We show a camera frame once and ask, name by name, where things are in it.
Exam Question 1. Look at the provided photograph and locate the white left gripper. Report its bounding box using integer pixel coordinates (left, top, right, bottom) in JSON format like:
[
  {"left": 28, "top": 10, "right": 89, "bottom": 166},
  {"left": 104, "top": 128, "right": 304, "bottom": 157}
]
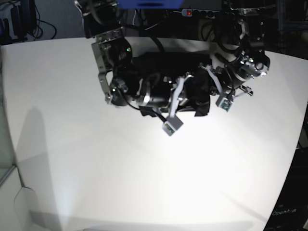
[{"left": 199, "top": 63, "right": 254, "bottom": 112}]

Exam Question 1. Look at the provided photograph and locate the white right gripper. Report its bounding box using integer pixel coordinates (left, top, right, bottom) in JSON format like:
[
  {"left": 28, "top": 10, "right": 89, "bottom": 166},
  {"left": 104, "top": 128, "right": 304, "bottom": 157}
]
[{"left": 162, "top": 74, "right": 193, "bottom": 137}]

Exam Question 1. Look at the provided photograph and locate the dark grey long-sleeve T-shirt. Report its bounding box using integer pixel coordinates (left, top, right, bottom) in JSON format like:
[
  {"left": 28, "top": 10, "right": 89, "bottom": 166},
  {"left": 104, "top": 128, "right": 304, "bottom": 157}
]
[{"left": 132, "top": 52, "right": 212, "bottom": 116}]

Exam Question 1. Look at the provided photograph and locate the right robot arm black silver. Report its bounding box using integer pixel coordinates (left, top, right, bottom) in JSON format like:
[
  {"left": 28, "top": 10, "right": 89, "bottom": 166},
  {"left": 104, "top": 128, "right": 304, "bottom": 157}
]
[{"left": 74, "top": 0, "right": 194, "bottom": 136}]

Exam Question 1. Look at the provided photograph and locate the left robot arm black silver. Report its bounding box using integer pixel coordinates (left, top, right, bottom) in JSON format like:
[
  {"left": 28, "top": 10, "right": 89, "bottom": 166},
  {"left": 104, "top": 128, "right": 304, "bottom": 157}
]
[{"left": 200, "top": 0, "right": 275, "bottom": 111}]

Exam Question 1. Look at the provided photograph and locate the blue box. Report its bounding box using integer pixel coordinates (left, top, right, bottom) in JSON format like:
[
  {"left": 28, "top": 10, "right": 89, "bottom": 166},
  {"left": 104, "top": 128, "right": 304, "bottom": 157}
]
[{"left": 117, "top": 0, "right": 184, "bottom": 9}]

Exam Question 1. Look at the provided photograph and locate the black OpenArm case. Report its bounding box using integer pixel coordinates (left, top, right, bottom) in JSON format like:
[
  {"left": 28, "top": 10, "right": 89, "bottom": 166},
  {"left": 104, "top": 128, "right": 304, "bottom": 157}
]
[{"left": 264, "top": 148, "right": 308, "bottom": 231}]

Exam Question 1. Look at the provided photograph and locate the black equipment on floor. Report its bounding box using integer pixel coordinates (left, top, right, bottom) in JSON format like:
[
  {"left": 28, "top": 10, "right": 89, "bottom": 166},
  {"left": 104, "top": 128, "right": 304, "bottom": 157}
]
[{"left": 0, "top": 0, "right": 39, "bottom": 45}]

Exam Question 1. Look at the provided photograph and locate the white power strip red switch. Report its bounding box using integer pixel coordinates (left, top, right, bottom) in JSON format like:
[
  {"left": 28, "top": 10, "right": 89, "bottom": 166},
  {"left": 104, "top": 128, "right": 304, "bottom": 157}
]
[{"left": 180, "top": 8, "right": 219, "bottom": 19}]

